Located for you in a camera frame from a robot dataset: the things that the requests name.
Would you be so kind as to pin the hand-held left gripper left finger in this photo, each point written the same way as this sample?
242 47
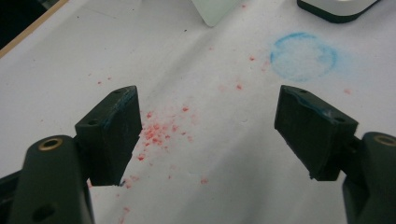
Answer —
106 143

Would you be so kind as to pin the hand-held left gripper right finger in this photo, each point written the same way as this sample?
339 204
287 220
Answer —
314 137

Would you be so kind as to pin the scribbled glass whiteboard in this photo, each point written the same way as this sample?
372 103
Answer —
218 11

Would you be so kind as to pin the white paper table sheet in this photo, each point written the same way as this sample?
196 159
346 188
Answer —
218 186

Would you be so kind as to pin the white whiteboard eraser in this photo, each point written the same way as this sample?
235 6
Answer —
336 9

